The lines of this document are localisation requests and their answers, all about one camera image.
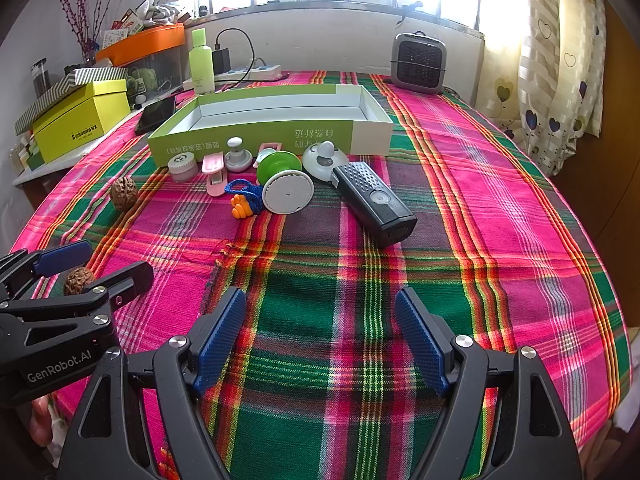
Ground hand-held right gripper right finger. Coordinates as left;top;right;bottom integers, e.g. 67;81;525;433
395;287;583;480

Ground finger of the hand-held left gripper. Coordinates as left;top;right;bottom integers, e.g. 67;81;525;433
0;241;93;303
0;261;154;376

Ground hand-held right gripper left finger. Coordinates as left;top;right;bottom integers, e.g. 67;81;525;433
57;287;248;480

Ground brown walnut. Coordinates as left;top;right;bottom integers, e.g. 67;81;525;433
110;176;138;213
63;267;96;297

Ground small white round jar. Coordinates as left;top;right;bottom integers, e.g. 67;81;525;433
167;152;198;182

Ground pink plastic clip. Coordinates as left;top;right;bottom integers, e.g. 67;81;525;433
201;155;228;197

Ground orange earplugs with blue cord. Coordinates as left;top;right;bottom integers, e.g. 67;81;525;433
223;180;266;221

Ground black plastic doorbell device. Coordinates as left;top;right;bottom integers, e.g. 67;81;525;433
330;161;418;248

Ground grey stamp with white knob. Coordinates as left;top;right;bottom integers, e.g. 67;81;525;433
223;137;252;173

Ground green white plastic spool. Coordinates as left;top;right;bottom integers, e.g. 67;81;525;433
256;152;316;216

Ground pink clip with mint pad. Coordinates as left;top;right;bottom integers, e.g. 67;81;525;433
252;142;286;171

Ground green white cardboard box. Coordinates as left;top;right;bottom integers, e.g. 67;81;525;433
147;84;394;168

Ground white round knob hook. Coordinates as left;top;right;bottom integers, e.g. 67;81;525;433
301;141;351;181

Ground person's left hand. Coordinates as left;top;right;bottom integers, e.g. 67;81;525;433
31;394;56;448

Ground small green box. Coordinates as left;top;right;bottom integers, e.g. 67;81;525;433
20;135;43;171

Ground yellow-green cardboard box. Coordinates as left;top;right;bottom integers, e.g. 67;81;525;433
32;79;132;163

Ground pink green plaid blanket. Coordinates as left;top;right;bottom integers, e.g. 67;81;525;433
10;70;633;480

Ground black smartphone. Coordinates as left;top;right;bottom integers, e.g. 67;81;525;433
135;96;178;136

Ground black lidded glass jar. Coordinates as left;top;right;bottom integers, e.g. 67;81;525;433
31;60;52;103

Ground striped box lid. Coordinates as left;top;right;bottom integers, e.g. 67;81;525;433
15;66;128;136

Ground glass tank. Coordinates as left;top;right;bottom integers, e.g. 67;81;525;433
115;42;193;106

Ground light green plastic bottle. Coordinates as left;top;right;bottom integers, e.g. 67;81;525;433
188;28;216;96

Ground orange box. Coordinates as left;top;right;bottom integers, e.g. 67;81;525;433
95;24;187;67

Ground dried flower branches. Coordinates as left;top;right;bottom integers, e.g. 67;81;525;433
55;0;126;63

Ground red white paper packets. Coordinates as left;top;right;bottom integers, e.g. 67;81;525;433
102;7;146;51

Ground white power strip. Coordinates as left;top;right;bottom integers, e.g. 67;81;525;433
214;62;283;82

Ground white work gloves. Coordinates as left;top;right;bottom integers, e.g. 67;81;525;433
135;0;193;28

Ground grey fan heater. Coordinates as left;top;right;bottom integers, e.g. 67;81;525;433
390;31;447;95

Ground heart print curtain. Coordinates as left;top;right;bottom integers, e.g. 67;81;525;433
482;0;608;176

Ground black adapter cable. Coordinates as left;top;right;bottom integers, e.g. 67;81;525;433
215;27;257;83

